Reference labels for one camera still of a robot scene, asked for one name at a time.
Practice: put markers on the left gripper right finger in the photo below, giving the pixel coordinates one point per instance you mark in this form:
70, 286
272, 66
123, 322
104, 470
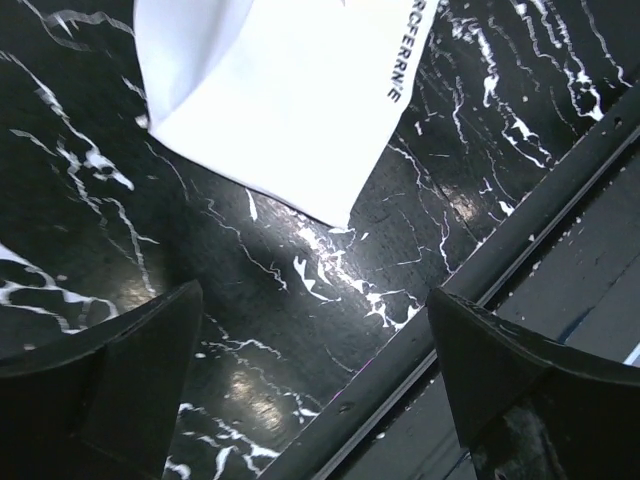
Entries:
527, 407

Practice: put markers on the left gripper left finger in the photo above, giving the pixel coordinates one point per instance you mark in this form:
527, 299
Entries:
102, 403

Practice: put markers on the white underwear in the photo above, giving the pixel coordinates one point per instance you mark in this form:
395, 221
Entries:
294, 99

